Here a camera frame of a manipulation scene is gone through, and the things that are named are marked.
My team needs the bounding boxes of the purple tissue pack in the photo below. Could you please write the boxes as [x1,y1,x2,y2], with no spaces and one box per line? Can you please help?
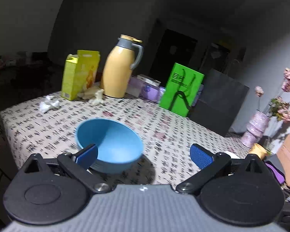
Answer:
[126,77,165,103]

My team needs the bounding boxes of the yellow snack box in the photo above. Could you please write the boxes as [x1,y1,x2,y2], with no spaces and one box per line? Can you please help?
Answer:
[61,50,100,101]

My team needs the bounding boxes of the pink textured vase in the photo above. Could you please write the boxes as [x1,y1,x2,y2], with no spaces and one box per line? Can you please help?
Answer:
[241,111,270,148]

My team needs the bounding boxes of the yellow cup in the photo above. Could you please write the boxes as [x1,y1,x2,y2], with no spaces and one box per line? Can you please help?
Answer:
[249,143,268,160]

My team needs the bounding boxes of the green printed box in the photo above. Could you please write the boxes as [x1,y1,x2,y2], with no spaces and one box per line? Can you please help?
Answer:
[159,63,204,117]

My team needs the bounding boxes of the crumpled white tissue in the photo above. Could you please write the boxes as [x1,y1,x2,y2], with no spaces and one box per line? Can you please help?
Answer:
[39,95,60,114]

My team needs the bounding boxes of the white rubber gloves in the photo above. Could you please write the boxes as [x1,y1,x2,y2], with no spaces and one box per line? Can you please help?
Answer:
[77,86,104,106]

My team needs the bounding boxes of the pink dried flowers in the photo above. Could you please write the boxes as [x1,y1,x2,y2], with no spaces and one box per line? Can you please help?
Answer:
[261,68,290,123]

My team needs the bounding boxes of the blue plastic bowl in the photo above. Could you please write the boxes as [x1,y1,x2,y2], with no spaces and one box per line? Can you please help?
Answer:
[75,118,144,174]

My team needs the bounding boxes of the calligraphy print tablecloth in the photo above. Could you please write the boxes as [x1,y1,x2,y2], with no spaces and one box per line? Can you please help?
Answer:
[0,93,249,185]

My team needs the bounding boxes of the small white box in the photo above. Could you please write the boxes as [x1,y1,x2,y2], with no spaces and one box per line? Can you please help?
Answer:
[137,74,161,87]

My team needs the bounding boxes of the yellow thermos jug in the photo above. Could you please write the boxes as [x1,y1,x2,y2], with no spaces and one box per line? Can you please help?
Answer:
[101,35,143,98]

